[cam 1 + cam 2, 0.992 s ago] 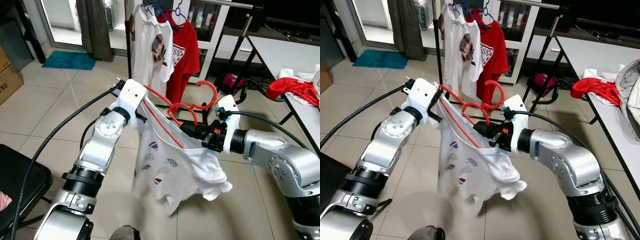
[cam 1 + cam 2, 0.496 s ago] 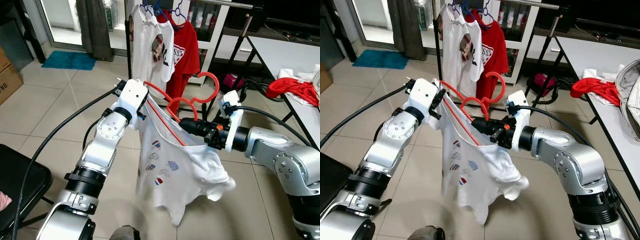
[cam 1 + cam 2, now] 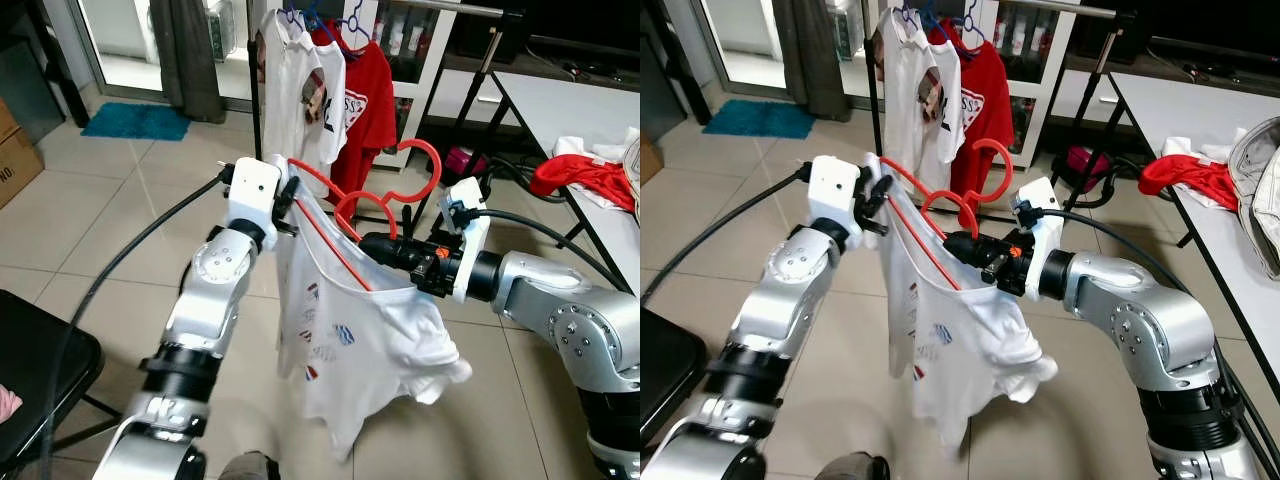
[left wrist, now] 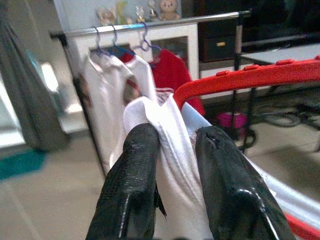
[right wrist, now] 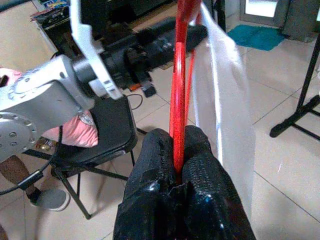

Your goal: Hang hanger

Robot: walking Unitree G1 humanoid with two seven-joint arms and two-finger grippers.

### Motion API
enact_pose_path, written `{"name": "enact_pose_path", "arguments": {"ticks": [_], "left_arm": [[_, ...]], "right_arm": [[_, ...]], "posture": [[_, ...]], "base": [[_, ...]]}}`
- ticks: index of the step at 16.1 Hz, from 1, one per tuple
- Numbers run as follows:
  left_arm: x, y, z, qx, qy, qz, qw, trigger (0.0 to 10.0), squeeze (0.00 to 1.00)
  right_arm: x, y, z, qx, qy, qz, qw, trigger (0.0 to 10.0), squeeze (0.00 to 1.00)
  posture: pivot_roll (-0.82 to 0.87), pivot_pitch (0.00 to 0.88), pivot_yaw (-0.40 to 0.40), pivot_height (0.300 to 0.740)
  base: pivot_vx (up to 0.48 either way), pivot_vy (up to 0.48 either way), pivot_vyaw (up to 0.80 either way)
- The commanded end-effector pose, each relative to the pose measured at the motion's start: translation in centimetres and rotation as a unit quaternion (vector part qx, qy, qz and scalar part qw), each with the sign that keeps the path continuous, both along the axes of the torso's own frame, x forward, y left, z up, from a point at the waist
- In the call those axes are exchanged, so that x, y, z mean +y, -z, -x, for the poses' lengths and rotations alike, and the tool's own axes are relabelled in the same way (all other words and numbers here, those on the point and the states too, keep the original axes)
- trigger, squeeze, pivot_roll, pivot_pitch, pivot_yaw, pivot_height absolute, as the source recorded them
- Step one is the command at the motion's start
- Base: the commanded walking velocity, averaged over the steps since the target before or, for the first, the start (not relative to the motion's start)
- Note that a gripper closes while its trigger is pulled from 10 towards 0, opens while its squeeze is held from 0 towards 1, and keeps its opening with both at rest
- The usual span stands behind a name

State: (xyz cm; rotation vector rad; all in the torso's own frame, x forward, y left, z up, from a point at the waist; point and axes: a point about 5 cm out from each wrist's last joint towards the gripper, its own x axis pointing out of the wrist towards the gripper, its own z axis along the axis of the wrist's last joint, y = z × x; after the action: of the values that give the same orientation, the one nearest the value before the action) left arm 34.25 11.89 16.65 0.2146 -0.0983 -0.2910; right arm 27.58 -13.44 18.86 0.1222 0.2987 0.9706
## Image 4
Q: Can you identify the beige plush bear toy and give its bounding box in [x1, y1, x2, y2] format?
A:
[158, 0, 181, 21]

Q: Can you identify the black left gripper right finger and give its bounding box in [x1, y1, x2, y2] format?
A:
[195, 125, 297, 240]

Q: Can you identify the pink white ornament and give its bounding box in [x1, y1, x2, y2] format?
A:
[96, 6, 118, 26]

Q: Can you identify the magenta plastic tub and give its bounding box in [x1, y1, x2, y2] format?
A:
[216, 111, 248, 130]

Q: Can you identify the purple hanger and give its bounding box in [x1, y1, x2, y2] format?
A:
[91, 26, 111, 57]
[134, 21, 162, 63]

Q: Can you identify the white sports shirt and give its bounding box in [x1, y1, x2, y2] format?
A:
[108, 93, 320, 240]

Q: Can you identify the steel clothes rack black frame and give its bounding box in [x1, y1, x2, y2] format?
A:
[49, 9, 258, 176]

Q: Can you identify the red shirt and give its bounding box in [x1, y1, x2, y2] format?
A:
[119, 48, 206, 117]

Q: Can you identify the small award plaque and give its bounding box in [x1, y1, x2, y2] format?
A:
[147, 0, 160, 22]
[134, 5, 147, 24]

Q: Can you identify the blue hanger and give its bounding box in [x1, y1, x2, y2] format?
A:
[107, 24, 136, 57]

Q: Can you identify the white table black frame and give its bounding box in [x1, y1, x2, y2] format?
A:
[239, 42, 320, 153]

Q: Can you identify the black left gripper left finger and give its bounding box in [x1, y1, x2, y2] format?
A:
[86, 122, 167, 240]

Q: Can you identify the black cabinet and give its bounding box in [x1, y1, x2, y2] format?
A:
[197, 0, 320, 63]

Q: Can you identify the white glass door cabinet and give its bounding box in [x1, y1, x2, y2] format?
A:
[65, 21, 201, 81]

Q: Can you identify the yellow green ornament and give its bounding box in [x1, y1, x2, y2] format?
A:
[116, 0, 133, 25]

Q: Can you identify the red plastic hanger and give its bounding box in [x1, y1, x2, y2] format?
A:
[172, 55, 320, 240]

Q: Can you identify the tangled black floor cable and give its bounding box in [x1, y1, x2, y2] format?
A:
[254, 84, 320, 131]

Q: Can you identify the grey curtain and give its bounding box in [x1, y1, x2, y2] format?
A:
[0, 0, 70, 152]

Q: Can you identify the teal floor mat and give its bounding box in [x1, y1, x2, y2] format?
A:
[0, 149, 47, 181]

